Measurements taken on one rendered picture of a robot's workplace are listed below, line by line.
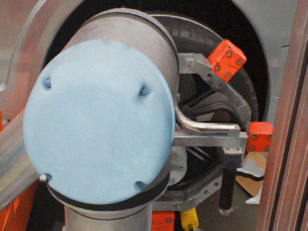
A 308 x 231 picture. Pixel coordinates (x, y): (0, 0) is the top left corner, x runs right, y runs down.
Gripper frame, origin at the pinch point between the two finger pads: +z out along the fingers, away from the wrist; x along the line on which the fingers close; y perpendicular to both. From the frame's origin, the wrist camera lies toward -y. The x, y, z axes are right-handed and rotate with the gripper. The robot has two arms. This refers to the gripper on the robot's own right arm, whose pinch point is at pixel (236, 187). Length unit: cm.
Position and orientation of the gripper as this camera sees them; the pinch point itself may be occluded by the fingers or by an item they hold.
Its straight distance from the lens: 131.0
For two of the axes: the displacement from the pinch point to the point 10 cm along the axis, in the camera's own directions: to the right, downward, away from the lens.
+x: 1.1, 4.7, -8.8
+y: 0.4, -8.8, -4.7
